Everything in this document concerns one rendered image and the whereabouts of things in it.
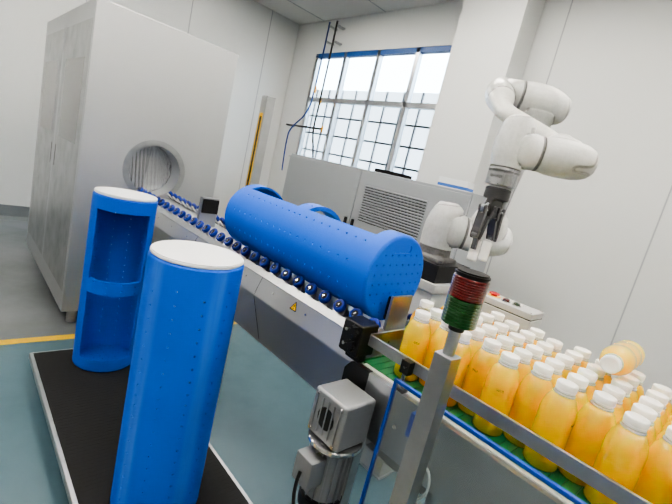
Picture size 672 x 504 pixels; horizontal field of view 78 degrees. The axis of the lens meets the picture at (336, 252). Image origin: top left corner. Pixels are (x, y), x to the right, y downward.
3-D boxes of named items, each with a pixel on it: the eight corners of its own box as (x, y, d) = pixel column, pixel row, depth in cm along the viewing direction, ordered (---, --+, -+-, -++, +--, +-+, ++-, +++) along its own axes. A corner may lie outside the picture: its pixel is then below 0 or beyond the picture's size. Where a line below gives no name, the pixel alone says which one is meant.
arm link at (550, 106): (456, 240, 207) (500, 252, 205) (457, 255, 193) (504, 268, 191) (519, 77, 169) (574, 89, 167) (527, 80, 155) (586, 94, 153)
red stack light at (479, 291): (459, 291, 79) (465, 271, 78) (490, 303, 74) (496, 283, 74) (441, 292, 74) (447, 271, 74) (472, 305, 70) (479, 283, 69)
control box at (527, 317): (478, 316, 146) (487, 289, 144) (534, 341, 132) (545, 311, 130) (464, 318, 139) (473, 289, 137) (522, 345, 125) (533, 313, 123)
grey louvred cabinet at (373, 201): (299, 282, 494) (327, 162, 467) (452, 372, 344) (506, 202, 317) (261, 283, 457) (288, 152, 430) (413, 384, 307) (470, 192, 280)
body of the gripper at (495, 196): (494, 186, 130) (485, 215, 132) (481, 182, 125) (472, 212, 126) (516, 191, 125) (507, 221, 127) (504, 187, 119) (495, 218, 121)
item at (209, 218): (212, 226, 228) (217, 198, 226) (216, 227, 226) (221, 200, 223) (195, 224, 222) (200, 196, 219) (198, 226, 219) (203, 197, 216)
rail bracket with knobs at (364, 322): (358, 347, 121) (366, 314, 119) (376, 358, 116) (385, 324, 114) (333, 351, 114) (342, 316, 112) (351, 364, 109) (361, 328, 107)
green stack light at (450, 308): (451, 315, 80) (459, 291, 79) (481, 329, 75) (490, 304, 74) (433, 317, 75) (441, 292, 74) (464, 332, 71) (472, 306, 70)
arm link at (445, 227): (418, 239, 207) (431, 196, 203) (453, 249, 205) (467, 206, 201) (419, 244, 191) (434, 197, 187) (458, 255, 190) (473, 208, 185)
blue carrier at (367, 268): (272, 245, 204) (283, 187, 198) (411, 316, 143) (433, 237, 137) (219, 243, 184) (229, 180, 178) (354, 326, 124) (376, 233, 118)
